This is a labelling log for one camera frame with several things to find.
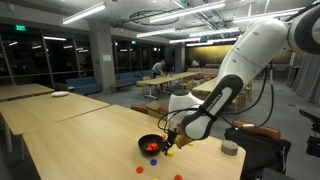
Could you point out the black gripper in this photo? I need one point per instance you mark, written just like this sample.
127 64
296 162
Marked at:
169 141

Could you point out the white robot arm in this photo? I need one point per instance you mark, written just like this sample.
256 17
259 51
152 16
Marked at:
190 118

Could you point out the black bowl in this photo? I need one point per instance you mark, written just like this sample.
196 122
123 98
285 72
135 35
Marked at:
146 140

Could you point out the yellow block left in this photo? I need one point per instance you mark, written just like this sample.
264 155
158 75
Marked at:
170 153

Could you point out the open cardboard box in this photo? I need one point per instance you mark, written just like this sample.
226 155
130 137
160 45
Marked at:
158 109

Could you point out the person in background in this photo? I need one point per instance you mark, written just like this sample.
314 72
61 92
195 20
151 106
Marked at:
157 68

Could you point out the black bag on chair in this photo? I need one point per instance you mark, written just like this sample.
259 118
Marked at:
261 152

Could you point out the blue sofa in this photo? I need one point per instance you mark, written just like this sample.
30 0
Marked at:
84 85

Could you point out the brown leather chair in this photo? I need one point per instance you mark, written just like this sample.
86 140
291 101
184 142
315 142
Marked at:
261 130

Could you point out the white plate far table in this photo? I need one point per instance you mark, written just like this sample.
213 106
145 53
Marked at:
59 93

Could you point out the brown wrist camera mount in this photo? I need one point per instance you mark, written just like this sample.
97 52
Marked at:
182 140

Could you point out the grey duct tape roll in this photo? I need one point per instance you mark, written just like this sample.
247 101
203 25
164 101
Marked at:
229 147

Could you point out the black camera tripod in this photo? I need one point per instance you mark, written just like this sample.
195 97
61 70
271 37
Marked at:
313 142

